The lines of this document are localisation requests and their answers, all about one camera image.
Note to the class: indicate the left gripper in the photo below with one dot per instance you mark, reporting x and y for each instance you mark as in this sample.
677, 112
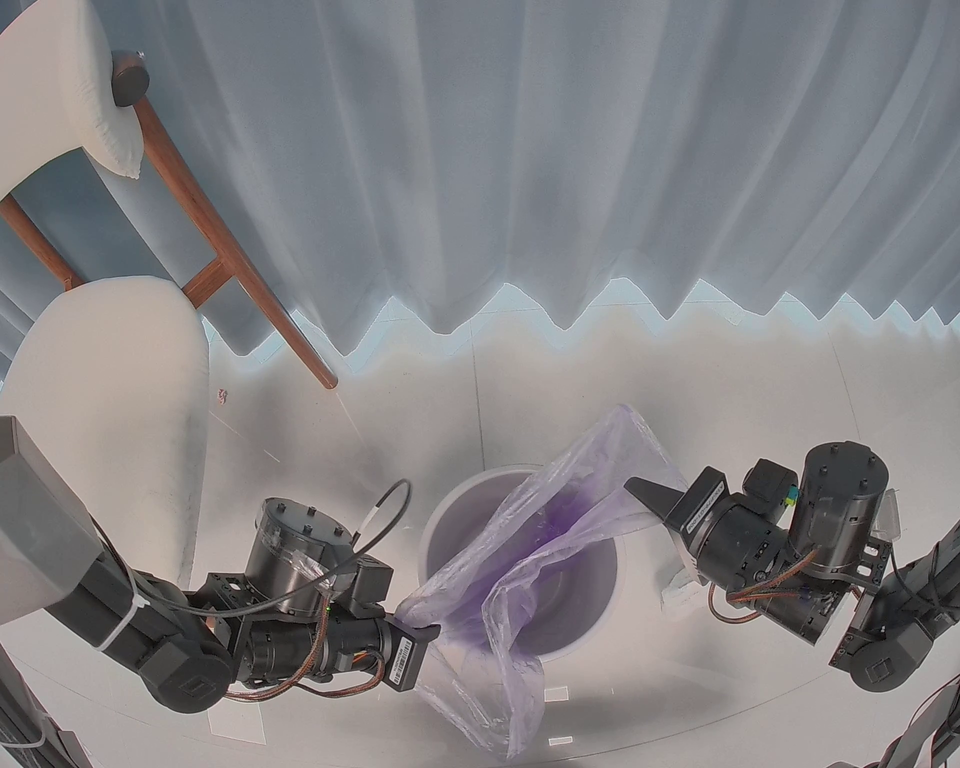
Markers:
405, 660

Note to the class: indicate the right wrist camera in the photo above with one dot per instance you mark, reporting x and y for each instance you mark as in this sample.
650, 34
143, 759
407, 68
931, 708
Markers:
771, 484

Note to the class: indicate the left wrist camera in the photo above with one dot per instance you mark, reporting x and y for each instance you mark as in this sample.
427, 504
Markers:
371, 589

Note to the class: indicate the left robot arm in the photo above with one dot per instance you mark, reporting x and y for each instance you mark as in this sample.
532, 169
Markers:
52, 540

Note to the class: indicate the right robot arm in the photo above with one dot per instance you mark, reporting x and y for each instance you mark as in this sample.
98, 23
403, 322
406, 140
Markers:
840, 510

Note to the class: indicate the pale blue curtain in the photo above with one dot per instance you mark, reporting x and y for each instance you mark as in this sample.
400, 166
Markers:
525, 150

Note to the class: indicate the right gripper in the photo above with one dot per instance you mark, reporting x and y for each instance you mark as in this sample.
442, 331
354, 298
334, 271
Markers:
739, 544

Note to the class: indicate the purple plastic bag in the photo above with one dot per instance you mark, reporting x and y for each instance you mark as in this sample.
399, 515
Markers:
525, 525

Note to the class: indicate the cream padded wooden chair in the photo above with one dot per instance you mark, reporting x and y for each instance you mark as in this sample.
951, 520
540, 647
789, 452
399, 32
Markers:
112, 375

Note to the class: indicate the white trash bin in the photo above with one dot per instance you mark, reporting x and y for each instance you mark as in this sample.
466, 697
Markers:
585, 600

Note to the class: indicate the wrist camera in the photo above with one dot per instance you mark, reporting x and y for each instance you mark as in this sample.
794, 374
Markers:
371, 589
771, 484

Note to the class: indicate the crumpled white paper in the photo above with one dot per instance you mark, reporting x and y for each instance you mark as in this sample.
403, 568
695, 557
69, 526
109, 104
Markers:
682, 600

